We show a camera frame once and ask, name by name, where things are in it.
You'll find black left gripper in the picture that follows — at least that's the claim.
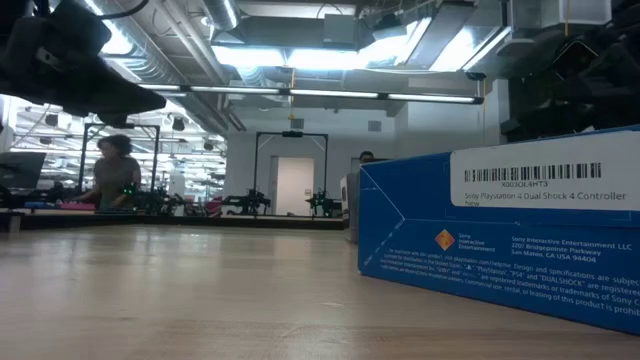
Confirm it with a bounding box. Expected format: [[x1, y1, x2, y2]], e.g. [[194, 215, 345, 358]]
[[0, 0, 168, 128]]

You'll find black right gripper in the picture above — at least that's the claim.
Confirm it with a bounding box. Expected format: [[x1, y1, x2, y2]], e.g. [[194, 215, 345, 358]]
[[501, 17, 640, 144]]

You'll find black computer monitor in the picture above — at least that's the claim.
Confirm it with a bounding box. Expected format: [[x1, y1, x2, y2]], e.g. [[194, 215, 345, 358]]
[[0, 151, 47, 191]]

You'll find blue Sony controller box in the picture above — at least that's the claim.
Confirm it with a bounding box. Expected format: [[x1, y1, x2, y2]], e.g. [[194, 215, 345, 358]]
[[357, 124, 640, 336]]

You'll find long ceiling light bar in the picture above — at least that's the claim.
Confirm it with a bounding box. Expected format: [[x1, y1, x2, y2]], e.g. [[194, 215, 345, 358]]
[[137, 82, 485, 106]]

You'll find long dark background table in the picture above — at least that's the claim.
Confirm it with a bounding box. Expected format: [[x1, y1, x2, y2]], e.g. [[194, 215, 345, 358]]
[[0, 208, 347, 233]]

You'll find white door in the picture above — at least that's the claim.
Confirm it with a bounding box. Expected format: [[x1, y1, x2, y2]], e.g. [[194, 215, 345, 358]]
[[275, 156, 315, 217]]

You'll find grey cabinet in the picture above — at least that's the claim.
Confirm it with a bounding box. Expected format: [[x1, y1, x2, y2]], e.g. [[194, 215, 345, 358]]
[[346, 172, 361, 245]]

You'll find white box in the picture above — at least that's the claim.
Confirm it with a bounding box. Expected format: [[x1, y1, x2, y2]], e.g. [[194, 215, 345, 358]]
[[339, 174, 351, 214]]

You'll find tall black metal frame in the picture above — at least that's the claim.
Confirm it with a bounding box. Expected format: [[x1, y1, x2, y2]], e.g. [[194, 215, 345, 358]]
[[76, 122, 162, 194]]

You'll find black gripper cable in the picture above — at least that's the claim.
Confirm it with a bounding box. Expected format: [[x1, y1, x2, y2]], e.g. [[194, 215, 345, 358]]
[[97, 0, 150, 21]]

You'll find silver round air duct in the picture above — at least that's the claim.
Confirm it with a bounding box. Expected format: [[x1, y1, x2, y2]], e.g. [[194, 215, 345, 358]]
[[201, 0, 239, 32]]

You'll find black metal frame with camera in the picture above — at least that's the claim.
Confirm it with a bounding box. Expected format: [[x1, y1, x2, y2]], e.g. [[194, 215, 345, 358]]
[[252, 130, 330, 218]]

